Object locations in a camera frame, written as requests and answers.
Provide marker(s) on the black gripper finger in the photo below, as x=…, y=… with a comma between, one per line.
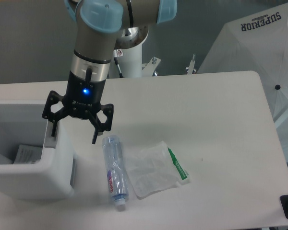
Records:
x=108, y=111
x=52, y=99

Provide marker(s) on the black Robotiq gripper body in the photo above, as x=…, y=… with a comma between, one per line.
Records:
x=82, y=98

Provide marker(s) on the white push-lid trash can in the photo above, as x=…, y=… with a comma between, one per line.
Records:
x=52, y=177

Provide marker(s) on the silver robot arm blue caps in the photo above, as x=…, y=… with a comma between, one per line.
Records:
x=99, y=25

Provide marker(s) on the paper inside trash can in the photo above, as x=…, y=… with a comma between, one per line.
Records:
x=27, y=154

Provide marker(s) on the clear crushed plastic bottle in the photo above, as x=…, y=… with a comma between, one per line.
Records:
x=116, y=173

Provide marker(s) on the clear plastic bag green strip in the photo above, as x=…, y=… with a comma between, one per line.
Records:
x=154, y=169

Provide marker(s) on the white Superior umbrella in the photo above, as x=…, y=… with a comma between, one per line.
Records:
x=259, y=43

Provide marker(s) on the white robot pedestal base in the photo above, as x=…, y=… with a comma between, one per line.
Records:
x=127, y=55

